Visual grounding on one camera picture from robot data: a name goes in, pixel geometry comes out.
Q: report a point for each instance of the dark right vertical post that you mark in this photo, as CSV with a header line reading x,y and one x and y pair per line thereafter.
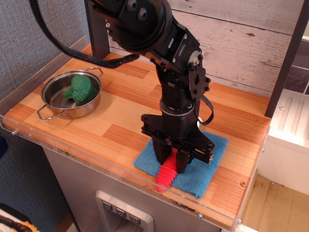
x,y
289,58

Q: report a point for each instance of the clear acrylic table guard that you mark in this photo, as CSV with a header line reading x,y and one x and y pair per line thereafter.
x,y
113,148

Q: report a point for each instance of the blue cloth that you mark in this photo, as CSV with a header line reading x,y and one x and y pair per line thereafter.
x,y
197,174

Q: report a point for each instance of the dark vertical post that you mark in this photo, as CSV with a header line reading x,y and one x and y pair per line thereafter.
x,y
97,32
289,58

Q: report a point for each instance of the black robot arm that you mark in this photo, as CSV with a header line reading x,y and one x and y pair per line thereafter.
x,y
148,28

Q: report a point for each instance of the yellow object at corner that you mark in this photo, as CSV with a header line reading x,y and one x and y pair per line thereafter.
x,y
26,227

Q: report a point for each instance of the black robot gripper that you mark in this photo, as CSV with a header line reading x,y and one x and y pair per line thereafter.
x,y
163,147

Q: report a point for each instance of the dark left vertical post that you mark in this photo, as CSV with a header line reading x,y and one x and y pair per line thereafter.
x,y
97,32

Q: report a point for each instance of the white toy sink unit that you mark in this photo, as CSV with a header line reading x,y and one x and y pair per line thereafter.
x,y
285,156

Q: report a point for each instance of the green toy broccoli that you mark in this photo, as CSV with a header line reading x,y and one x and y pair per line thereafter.
x,y
81,90

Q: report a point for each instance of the red handled metal spoon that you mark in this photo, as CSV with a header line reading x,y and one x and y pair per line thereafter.
x,y
166,178

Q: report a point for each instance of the grey toy fridge cabinet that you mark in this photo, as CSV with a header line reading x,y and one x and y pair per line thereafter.
x,y
100,203

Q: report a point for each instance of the small steel pot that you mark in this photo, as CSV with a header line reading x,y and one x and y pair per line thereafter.
x,y
56,105

